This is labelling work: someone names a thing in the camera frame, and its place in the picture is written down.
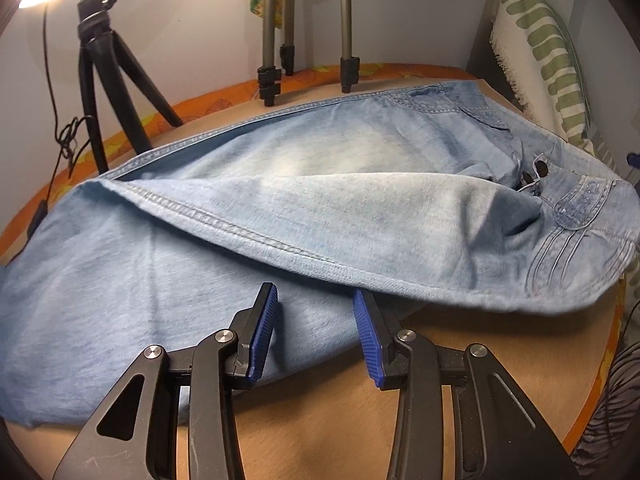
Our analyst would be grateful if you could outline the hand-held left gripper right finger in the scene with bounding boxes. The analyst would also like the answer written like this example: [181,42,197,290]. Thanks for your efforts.
[352,290,581,480]

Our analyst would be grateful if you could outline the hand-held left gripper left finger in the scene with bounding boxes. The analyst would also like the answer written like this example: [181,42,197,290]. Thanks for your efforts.
[52,282,280,480]

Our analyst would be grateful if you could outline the light blue denim pants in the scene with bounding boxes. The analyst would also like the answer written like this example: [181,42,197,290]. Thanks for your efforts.
[0,80,638,428]

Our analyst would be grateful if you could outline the tan flat board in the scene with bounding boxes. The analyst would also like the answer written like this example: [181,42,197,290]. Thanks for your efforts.
[0,77,621,480]

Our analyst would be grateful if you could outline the black white striped cloth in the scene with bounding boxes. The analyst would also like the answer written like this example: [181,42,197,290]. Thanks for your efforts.
[570,345,640,480]

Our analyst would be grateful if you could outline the small black tripod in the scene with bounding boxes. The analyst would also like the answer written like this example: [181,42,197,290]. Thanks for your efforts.
[75,0,183,173]

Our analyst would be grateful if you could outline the large grey tripod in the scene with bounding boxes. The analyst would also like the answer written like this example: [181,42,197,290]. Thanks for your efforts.
[257,0,361,106]

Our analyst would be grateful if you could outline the white green patterned fringed blanket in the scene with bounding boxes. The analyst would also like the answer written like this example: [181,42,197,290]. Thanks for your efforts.
[490,0,616,161]

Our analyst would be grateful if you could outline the black cable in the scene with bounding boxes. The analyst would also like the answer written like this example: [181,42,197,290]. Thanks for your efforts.
[27,5,93,241]

